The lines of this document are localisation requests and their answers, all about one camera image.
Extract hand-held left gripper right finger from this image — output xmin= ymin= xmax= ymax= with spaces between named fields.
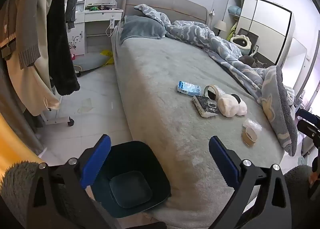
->
xmin=209 ymin=136 xmax=293 ymax=229

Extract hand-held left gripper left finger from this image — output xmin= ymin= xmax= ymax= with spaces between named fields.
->
xmin=26 ymin=134 xmax=112 ymax=229

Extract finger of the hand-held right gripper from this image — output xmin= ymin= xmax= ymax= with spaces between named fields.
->
xmin=299 ymin=108 xmax=320 ymax=121

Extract brown cardboard roll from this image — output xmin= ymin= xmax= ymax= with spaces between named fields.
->
xmin=241 ymin=128 xmax=258 ymax=147

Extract dark plastic trash bin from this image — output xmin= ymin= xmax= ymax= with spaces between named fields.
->
xmin=91 ymin=141 xmax=172 ymax=218

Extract clear plastic wrap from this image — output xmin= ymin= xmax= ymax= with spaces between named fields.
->
xmin=242 ymin=118 xmax=262 ymax=132

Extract black patterned packet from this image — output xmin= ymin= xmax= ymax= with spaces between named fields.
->
xmin=192 ymin=95 xmax=220 ymax=119

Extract clear tape roll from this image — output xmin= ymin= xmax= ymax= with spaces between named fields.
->
xmin=204 ymin=85 xmax=225 ymax=101

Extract blue tissue packet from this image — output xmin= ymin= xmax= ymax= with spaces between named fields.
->
xmin=177 ymin=81 xmax=203 ymax=96

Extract grey cat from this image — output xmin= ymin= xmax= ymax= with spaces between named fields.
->
xmin=239 ymin=55 xmax=268 ymax=69

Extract bed with grey sheet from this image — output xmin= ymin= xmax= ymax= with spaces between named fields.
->
xmin=111 ymin=23 xmax=299 ymax=222

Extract cream plush cat bed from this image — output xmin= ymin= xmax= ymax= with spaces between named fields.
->
xmin=229 ymin=33 xmax=251 ymax=56

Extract grey cushioned rolling stool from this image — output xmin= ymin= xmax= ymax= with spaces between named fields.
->
xmin=72 ymin=53 xmax=110 ymax=77

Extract cream coat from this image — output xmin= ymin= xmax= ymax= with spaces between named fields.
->
xmin=7 ymin=0 xmax=62 ymax=117

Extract white wardrobe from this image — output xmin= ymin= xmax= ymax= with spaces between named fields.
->
xmin=222 ymin=0 xmax=293 ymax=66

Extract blue patterned blanket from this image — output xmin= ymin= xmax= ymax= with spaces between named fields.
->
xmin=134 ymin=4 xmax=299 ymax=157

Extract yellow plastic bag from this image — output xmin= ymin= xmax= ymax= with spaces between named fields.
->
xmin=100 ymin=49 xmax=115 ymax=66

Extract black fuzzy garment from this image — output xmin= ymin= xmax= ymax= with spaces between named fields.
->
xmin=46 ymin=0 xmax=80 ymax=96

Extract green cloth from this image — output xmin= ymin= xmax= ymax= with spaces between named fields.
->
xmin=226 ymin=23 xmax=238 ymax=41

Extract beige bedside lamp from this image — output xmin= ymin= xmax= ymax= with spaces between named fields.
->
xmin=214 ymin=20 xmax=227 ymax=36

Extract teal grey pillow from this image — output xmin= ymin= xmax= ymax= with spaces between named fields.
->
xmin=119 ymin=15 xmax=167 ymax=44

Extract white vanity desk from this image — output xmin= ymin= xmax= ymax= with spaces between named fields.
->
xmin=74 ymin=0 xmax=124 ymax=57

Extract pile of cosmetics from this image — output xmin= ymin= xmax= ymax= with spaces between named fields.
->
xmin=87 ymin=5 xmax=113 ymax=11

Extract brown grey knit cardigan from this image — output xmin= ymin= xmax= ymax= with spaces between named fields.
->
xmin=0 ymin=0 xmax=42 ymax=69

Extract grey padded headboard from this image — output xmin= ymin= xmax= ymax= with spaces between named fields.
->
xmin=122 ymin=0 xmax=209 ymax=28

